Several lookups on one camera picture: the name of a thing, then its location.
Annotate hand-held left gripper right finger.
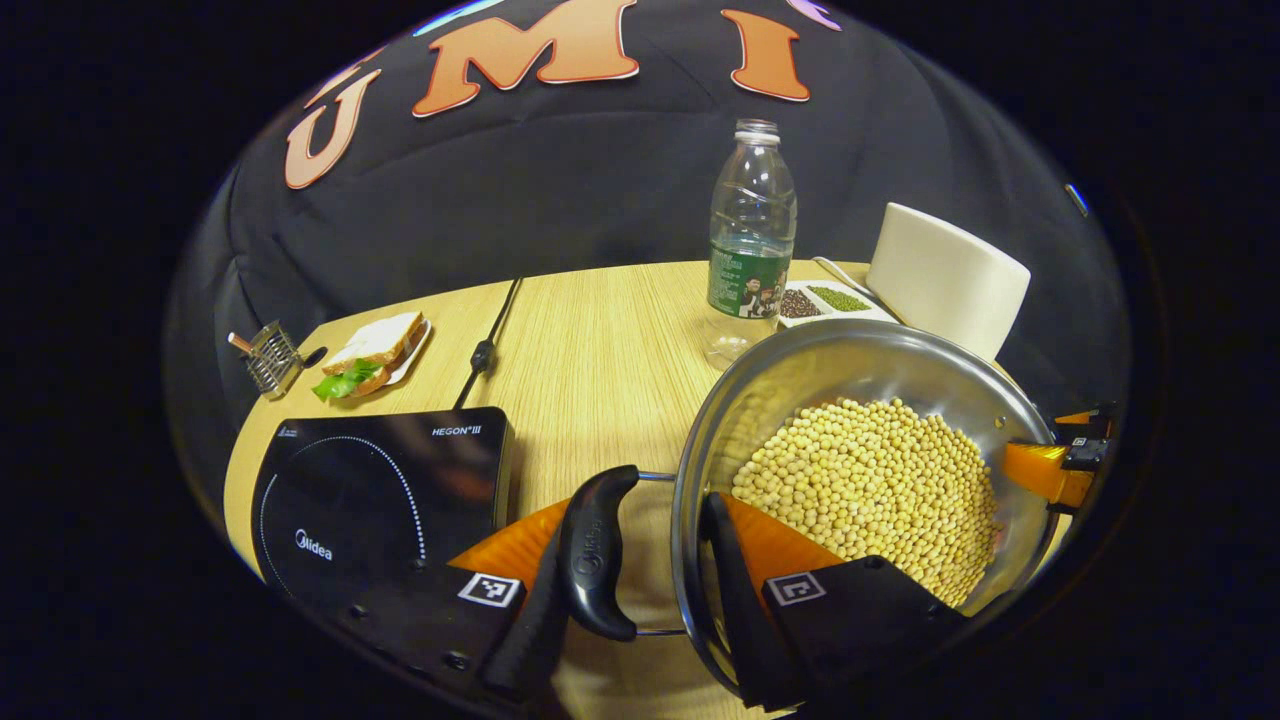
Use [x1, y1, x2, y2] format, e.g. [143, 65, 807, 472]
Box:
[698, 490, 969, 713]

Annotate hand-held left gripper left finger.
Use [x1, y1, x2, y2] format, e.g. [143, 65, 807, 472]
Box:
[335, 495, 601, 706]

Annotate pile of soybeans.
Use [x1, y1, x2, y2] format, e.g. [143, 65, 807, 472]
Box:
[730, 397, 1003, 609]

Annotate steel pot with black handle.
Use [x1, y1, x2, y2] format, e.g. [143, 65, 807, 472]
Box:
[560, 318, 1061, 701]

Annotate black induction cooktop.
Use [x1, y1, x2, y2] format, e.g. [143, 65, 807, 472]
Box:
[250, 405, 516, 641]

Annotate white divided bean tray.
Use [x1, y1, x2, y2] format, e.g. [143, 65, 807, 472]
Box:
[778, 280, 901, 329]

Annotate small white plate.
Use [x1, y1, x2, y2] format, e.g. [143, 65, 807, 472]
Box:
[380, 318, 434, 388]

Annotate clear plastic water bottle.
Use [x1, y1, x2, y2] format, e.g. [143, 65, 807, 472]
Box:
[702, 118, 799, 371]

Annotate sandwich with lettuce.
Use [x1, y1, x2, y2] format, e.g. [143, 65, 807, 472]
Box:
[312, 312, 426, 403]

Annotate black power cable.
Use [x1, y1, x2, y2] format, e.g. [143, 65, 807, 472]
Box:
[452, 278, 523, 411]

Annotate small metal wire basket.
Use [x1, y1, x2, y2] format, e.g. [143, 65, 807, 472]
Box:
[228, 320, 306, 401]

